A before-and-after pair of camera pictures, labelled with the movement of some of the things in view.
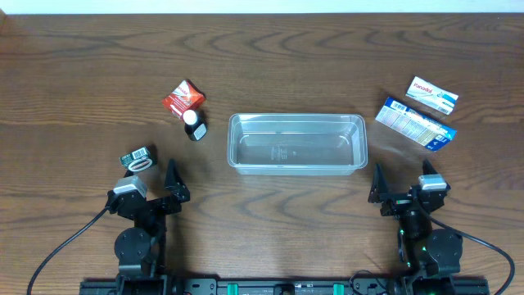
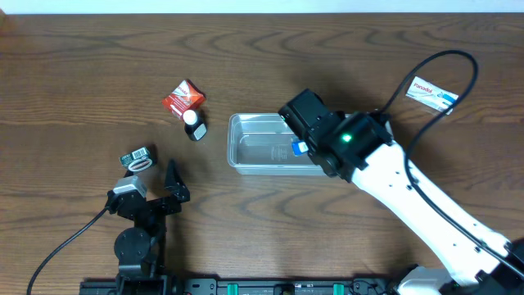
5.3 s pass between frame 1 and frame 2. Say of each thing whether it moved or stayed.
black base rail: stayed
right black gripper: moved
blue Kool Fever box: moved
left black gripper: stayed
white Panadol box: stayed
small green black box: stayed
